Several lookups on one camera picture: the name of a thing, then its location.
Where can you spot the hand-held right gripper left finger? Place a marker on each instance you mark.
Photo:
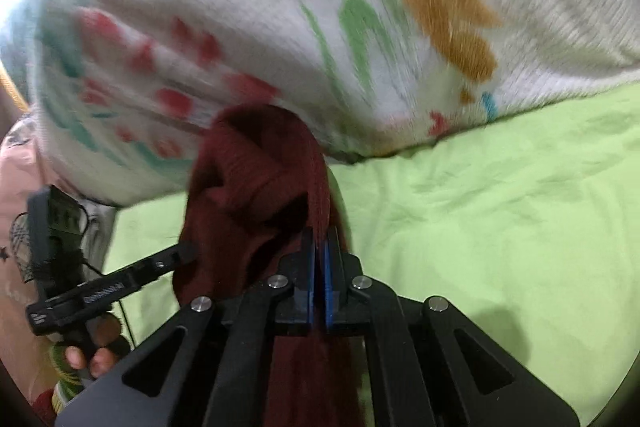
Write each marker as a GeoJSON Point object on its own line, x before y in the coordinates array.
{"type": "Point", "coordinates": [310, 279]}

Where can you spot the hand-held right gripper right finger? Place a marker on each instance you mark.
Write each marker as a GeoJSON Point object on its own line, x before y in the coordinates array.
{"type": "Point", "coordinates": [331, 279]}

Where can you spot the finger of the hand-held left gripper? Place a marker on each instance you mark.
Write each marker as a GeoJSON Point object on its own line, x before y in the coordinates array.
{"type": "Point", "coordinates": [165, 261]}

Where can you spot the maroon knit sweater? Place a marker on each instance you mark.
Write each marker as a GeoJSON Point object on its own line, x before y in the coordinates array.
{"type": "Point", "coordinates": [240, 187]}

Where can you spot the person's left hand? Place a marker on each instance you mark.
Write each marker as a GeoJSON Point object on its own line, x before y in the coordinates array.
{"type": "Point", "coordinates": [102, 359]}

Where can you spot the light green bed sheet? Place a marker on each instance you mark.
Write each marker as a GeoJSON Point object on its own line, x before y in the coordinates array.
{"type": "Point", "coordinates": [475, 207]}

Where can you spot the white floral blanket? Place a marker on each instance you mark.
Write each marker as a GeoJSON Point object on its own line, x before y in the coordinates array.
{"type": "Point", "coordinates": [300, 17]}

